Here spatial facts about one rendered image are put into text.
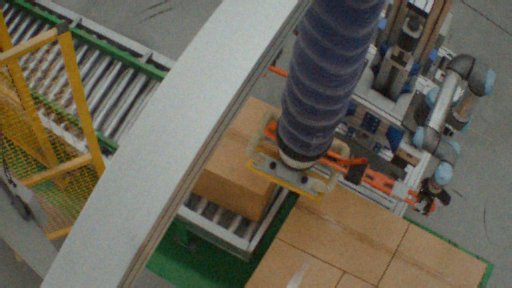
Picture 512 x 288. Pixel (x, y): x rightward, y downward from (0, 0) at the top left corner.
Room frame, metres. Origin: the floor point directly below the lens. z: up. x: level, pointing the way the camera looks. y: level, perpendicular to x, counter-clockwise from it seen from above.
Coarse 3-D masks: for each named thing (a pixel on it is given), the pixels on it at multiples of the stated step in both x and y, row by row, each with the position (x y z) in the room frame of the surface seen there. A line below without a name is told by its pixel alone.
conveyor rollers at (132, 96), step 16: (16, 16) 2.09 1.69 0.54; (32, 16) 2.10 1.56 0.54; (16, 32) 1.96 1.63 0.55; (32, 32) 1.98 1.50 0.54; (32, 64) 1.74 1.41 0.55; (48, 80) 1.65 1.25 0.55; (64, 80) 1.67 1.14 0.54; (96, 80) 1.70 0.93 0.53; (112, 80) 1.72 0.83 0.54; (128, 80) 1.73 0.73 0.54; (144, 80) 1.74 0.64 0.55; (64, 96) 1.57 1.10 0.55; (96, 96) 1.60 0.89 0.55; (112, 96) 1.61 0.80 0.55; (128, 96) 1.63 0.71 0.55; (64, 128) 1.38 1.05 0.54; (96, 128) 1.42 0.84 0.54; (112, 128) 1.43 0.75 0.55; (128, 128) 1.45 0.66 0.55; (272, 192) 1.25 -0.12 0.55; (224, 208) 1.13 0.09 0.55; (256, 224) 1.08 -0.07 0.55
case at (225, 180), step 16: (240, 112) 1.45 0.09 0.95; (256, 112) 1.46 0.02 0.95; (240, 128) 1.37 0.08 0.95; (256, 128) 1.38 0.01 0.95; (224, 144) 1.28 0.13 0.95; (240, 144) 1.30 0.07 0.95; (224, 160) 1.21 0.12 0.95; (240, 160) 1.22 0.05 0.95; (208, 176) 1.16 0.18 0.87; (224, 176) 1.14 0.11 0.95; (240, 176) 1.15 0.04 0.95; (256, 176) 1.16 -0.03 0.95; (192, 192) 1.18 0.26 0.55; (208, 192) 1.15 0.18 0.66; (224, 192) 1.13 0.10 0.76; (240, 192) 1.11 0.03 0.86; (256, 192) 1.09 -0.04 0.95; (240, 208) 1.11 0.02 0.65; (256, 208) 1.09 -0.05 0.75
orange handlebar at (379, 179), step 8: (280, 72) 1.52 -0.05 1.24; (264, 128) 1.26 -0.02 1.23; (272, 128) 1.27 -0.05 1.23; (272, 136) 1.23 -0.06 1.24; (328, 152) 1.20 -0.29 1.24; (320, 160) 1.17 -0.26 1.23; (328, 160) 1.17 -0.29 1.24; (336, 168) 1.15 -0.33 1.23; (344, 168) 1.15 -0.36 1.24; (376, 176) 1.14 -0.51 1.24; (384, 176) 1.14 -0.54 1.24; (376, 184) 1.10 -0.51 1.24; (392, 184) 1.12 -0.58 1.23; (384, 192) 1.08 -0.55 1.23; (408, 192) 1.09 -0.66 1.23; (416, 192) 1.10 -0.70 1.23; (408, 200) 1.05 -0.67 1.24
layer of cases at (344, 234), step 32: (352, 192) 1.32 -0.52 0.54; (288, 224) 1.10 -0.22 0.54; (320, 224) 1.13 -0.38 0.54; (352, 224) 1.15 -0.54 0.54; (384, 224) 1.17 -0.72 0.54; (288, 256) 0.94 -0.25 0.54; (320, 256) 0.96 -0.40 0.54; (352, 256) 0.98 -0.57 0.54; (384, 256) 1.00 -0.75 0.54; (416, 256) 1.01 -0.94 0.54; (448, 256) 1.03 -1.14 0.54
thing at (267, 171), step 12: (264, 156) 1.19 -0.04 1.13; (276, 156) 1.20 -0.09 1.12; (252, 168) 1.13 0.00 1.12; (264, 168) 1.14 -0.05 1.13; (276, 168) 1.15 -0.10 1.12; (276, 180) 1.10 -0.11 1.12; (288, 180) 1.10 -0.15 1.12; (300, 180) 1.11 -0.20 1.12; (312, 180) 1.12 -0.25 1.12; (324, 180) 1.13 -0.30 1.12; (300, 192) 1.06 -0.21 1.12; (312, 192) 1.07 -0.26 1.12
